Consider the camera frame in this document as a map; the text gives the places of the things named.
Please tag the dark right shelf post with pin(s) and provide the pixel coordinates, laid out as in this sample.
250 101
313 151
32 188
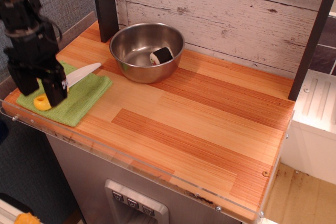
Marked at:
306 59

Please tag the silver toy fridge cabinet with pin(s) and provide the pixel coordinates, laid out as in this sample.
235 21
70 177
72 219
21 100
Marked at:
86 174

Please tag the stainless steel bowl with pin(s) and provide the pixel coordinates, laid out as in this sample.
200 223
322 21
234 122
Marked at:
131 47

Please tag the orange yellow object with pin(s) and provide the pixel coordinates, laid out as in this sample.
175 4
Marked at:
26 218

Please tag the white toy sink unit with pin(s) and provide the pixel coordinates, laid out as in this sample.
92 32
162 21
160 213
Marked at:
309 146

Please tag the dark left shelf post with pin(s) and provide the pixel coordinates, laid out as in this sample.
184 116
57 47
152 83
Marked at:
107 18

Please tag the yellow handled toy knife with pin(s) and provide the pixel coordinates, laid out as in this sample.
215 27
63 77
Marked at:
42 103

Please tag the dark shelf post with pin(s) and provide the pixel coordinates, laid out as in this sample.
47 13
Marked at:
306 59
107 18

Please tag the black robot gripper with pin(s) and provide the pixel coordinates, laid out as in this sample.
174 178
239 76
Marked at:
34 56

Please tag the clear acrylic edge guard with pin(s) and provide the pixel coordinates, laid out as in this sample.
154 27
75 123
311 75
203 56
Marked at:
136 162

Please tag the toy sushi roll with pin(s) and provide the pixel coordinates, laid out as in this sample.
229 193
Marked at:
161 56

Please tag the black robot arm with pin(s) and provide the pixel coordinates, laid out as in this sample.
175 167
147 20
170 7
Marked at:
22 18

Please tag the silver dispenser button panel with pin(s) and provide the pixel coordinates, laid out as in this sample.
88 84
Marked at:
130 206

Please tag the green folded towel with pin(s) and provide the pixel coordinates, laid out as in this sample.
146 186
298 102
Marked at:
81 98

